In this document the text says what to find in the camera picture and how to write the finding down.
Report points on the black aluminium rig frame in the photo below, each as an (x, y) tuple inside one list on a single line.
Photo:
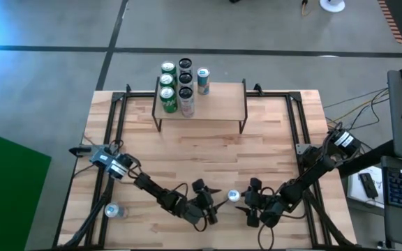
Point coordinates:
[(271, 94)]

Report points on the black diagonal frame brace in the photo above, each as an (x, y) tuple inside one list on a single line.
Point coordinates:
[(372, 157)]

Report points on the white Celsius Peach Vibe can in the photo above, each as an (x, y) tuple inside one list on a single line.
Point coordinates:
[(185, 63), (186, 101)]

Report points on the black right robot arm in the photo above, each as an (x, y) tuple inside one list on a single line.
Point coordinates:
[(305, 178)]

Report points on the white Celsius Beach Vibe can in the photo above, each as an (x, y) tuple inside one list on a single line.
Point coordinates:
[(185, 78)]

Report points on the black phone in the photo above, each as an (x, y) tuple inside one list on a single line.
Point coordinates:
[(368, 185)]

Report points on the white round stand base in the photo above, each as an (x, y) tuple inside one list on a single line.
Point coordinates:
[(331, 5)]

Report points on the wooden shelf with black legs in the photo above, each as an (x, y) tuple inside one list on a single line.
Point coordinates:
[(222, 102)]

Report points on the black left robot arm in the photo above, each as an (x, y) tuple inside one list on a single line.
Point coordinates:
[(152, 188)]

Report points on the green Sprite can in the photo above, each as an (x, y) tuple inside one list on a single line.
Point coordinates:
[(168, 99), (167, 81), (168, 66)]

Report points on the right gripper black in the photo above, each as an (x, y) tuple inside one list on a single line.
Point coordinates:
[(255, 202)]

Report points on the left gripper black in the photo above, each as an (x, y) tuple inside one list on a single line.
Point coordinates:
[(205, 200)]

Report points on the white paper sheet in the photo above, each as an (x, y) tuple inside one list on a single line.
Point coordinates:
[(354, 193)]

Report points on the green floor mat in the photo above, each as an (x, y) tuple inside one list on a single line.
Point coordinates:
[(9, 195)]

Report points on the blue silver Red Bull can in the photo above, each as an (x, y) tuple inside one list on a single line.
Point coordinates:
[(112, 210), (203, 82), (233, 196)]

